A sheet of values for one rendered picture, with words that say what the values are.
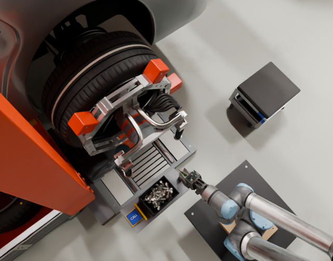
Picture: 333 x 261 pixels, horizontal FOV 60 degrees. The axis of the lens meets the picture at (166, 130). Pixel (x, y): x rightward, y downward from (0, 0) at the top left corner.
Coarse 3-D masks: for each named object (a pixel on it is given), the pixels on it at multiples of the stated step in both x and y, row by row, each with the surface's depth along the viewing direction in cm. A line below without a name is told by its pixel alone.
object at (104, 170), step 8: (72, 152) 201; (80, 152) 186; (104, 152) 192; (80, 160) 188; (88, 160) 187; (96, 160) 188; (104, 160) 188; (88, 168) 185; (96, 168) 186; (104, 168) 189; (88, 176) 185; (96, 176) 190
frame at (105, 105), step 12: (132, 84) 130; (144, 84) 130; (156, 84) 137; (168, 84) 147; (108, 96) 126; (132, 96) 130; (156, 96) 168; (96, 108) 127; (108, 108) 124; (120, 132) 173; (84, 144) 136; (96, 144) 159; (108, 144) 164
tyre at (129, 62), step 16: (112, 32) 134; (128, 32) 142; (80, 48) 127; (96, 48) 127; (112, 48) 129; (128, 48) 132; (144, 48) 141; (64, 64) 126; (80, 64) 125; (96, 64) 124; (112, 64) 125; (128, 64) 127; (144, 64) 132; (48, 80) 130; (64, 80) 126; (80, 80) 124; (96, 80) 123; (112, 80) 124; (48, 96) 134; (64, 96) 127; (80, 96) 124; (96, 96) 125; (48, 112) 138; (64, 112) 130; (64, 128) 133; (80, 144) 155
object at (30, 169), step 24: (0, 96) 65; (0, 120) 54; (24, 120) 82; (0, 144) 61; (24, 144) 67; (48, 144) 104; (0, 168) 68; (24, 168) 77; (48, 168) 87; (24, 192) 90; (48, 192) 104; (72, 192) 125
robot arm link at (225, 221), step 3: (237, 210) 149; (216, 213) 146; (237, 213) 150; (219, 216) 145; (234, 216) 148; (219, 219) 149; (222, 219) 145; (225, 219) 144; (228, 219) 145; (231, 219) 147; (234, 219) 151; (222, 222) 150; (225, 222) 148; (228, 222) 148; (231, 222) 150
